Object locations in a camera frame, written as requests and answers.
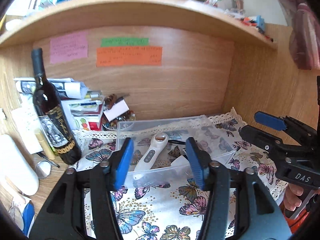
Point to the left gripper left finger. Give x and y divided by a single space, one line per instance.
62 214

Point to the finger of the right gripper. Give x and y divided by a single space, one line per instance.
272 121
266 141

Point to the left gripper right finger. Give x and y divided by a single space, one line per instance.
257 214

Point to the white handheld massager device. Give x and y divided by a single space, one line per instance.
158 143

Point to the person's right hand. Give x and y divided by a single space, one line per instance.
291 198

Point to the small round mirror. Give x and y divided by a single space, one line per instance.
43 169

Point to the butterfly print tablecloth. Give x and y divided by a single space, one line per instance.
176 211

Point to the yellow lip balm tube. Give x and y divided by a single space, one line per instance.
45 146

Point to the dark wine bottle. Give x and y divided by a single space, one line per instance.
47 105

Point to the white cylinder container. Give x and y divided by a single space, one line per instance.
15 167

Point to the pink brown curtain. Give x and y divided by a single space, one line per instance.
304 39

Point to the clear plastic storage box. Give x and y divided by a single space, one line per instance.
171 165

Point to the stack of books and papers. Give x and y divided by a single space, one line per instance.
79 101

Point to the bowl of colourful beads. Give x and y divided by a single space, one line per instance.
113 125

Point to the white handwritten note paper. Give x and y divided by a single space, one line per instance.
26 122

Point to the small white box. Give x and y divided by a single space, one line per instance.
117 109

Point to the orange sticky note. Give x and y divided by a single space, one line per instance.
129 56

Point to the pink sticky note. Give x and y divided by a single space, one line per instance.
69 47

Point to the green sticky note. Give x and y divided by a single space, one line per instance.
124 41

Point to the wooden shelf board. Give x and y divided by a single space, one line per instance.
76 15

